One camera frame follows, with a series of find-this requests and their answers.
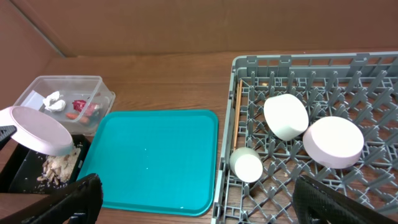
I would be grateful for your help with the small white cup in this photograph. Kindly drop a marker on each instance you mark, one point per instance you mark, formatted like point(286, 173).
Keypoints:
point(246, 164)

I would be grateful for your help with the wooden chopstick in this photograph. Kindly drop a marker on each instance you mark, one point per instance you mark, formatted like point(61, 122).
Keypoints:
point(237, 113)

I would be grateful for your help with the red snack wrapper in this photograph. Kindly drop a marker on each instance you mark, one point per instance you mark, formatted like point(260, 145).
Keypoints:
point(88, 109)

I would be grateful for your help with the teal plastic tray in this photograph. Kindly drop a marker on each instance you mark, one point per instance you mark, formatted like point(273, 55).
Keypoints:
point(156, 161)

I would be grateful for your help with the white napkin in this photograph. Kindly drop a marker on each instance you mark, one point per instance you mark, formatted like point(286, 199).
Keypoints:
point(54, 103)

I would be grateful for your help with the large white plate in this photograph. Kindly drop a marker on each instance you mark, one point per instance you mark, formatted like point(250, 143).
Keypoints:
point(37, 131)

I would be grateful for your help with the clear plastic container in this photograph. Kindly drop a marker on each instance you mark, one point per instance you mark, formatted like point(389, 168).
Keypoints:
point(72, 87)

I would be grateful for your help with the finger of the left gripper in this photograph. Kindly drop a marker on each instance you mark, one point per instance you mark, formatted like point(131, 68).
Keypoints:
point(6, 133)

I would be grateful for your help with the white bowl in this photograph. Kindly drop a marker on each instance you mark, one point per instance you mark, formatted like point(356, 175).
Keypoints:
point(286, 116)

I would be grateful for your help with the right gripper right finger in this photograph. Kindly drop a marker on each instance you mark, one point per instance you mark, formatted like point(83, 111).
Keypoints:
point(314, 202)

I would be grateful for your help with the food scraps and rice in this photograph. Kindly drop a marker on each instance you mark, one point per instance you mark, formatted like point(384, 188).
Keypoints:
point(58, 170)

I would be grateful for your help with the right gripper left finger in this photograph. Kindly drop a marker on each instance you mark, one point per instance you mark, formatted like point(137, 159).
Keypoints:
point(79, 202)

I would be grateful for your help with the black plastic tray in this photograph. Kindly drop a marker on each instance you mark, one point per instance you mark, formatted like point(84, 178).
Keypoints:
point(19, 175)

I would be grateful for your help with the orange carrot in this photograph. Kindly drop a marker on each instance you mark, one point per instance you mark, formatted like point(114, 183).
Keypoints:
point(82, 119)

